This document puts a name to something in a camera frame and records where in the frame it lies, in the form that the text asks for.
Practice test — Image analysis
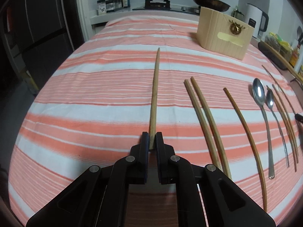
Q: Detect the large steel spoon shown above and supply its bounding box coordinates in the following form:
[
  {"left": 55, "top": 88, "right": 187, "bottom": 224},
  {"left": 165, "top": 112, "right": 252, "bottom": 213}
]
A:
[{"left": 252, "top": 78, "right": 275, "bottom": 179}]

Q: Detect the striped pink white tablecloth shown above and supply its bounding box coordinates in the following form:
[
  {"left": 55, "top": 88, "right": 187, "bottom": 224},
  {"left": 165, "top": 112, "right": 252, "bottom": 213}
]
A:
[{"left": 8, "top": 15, "right": 302, "bottom": 224}]

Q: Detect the white electric kettle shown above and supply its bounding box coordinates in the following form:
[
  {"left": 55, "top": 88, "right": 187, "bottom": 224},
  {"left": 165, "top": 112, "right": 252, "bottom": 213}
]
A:
[{"left": 244, "top": 3, "right": 269, "bottom": 38}]

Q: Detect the wire basket with packets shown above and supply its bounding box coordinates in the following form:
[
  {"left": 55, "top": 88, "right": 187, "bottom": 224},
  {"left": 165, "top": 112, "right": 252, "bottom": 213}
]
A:
[{"left": 265, "top": 32, "right": 293, "bottom": 62}]

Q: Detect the brown sauce bottle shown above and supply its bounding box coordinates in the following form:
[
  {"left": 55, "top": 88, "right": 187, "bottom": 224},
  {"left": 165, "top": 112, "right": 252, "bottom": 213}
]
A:
[{"left": 289, "top": 43, "right": 301, "bottom": 67}]

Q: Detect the small steel spoon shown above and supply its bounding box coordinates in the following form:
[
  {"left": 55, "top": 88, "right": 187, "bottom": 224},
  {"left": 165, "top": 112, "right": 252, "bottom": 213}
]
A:
[{"left": 265, "top": 90, "right": 290, "bottom": 168}]

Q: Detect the beige utensil holder box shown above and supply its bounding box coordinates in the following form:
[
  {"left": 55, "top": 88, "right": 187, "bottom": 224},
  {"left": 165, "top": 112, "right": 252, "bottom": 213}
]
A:
[{"left": 196, "top": 7, "right": 254, "bottom": 60}]

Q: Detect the black wok pan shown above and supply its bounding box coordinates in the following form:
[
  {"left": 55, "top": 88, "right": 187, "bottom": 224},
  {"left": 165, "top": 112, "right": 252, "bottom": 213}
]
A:
[{"left": 193, "top": 0, "right": 230, "bottom": 12}]

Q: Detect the wooden cutting board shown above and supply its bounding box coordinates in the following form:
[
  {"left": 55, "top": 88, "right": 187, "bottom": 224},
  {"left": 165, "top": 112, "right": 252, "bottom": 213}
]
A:
[{"left": 258, "top": 41, "right": 302, "bottom": 84}]

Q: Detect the brown wooden chopstick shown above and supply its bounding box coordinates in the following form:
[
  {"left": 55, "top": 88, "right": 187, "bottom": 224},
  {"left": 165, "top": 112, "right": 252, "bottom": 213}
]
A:
[{"left": 223, "top": 88, "right": 268, "bottom": 212}]

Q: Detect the long wooden chopstick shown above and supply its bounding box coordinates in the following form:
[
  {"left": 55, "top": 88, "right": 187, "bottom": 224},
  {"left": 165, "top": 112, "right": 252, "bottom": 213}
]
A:
[{"left": 149, "top": 48, "right": 160, "bottom": 150}]

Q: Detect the black refrigerator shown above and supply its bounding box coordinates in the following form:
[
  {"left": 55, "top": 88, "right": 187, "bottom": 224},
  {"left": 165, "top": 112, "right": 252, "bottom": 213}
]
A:
[{"left": 1, "top": 0, "right": 84, "bottom": 89}]

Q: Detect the black gas stove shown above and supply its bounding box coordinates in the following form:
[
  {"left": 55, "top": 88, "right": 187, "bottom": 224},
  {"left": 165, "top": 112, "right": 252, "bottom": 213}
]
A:
[{"left": 133, "top": 0, "right": 200, "bottom": 15}]

